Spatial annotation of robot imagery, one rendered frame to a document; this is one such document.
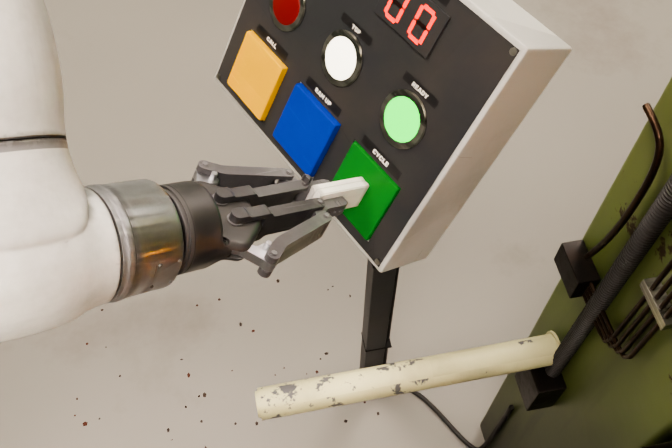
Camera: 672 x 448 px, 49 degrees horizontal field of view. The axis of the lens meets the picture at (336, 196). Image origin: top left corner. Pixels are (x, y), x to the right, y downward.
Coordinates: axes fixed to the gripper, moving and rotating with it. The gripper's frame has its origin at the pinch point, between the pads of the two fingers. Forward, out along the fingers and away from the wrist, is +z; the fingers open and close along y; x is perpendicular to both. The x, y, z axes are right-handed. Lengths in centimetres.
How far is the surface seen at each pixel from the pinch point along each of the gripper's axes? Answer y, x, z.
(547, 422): 24, -38, 50
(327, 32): -13.2, 10.4, 3.8
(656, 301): 25.6, 4.0, 23.5
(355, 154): -2.7, 2.7, 3.5
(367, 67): -6.6, 10.7, 3.8
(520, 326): 1, -62, 98
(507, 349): 14.9, -23.6, 36.1
